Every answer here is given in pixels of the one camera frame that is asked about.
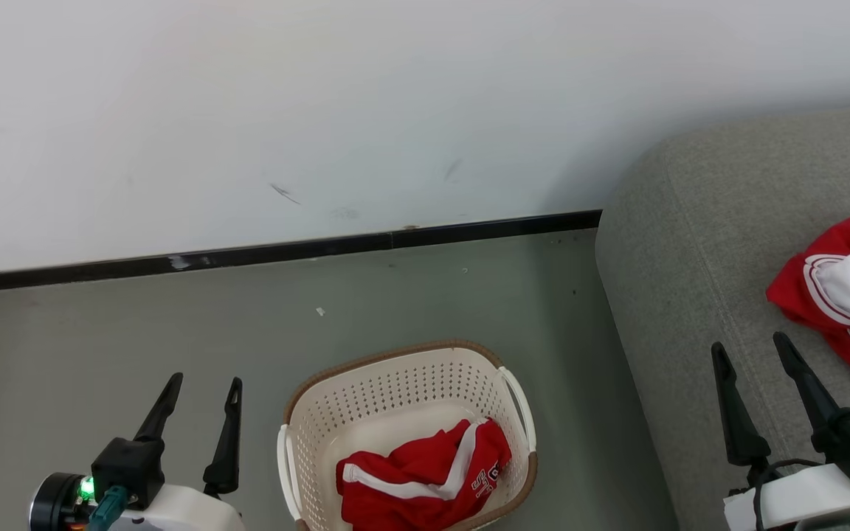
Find grey fabric sofa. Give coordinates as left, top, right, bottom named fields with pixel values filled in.
left=595, top=105, right=850, bottom=531

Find thin black cable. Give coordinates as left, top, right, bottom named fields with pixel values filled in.
left=728, top=457, right=828, bottom=531

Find black baseboard strip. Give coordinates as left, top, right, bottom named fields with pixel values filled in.
left=0, top=210, right=603, bottom=296

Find red shorts with white stripe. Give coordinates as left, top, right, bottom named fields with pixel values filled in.
left=335, top=417, right=513, bottom=531

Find cream plastic laundry basket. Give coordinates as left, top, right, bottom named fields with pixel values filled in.
left=276, top=339, right=539, bottom=531

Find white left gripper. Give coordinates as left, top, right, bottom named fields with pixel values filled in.
left=111, top=372, right=246, bottom=531

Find teal cable connector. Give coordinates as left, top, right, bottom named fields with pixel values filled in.
left=88, top=485, right=129, bottom=531

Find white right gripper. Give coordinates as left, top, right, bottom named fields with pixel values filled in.
left=711, top=331, right=850, bottom=531

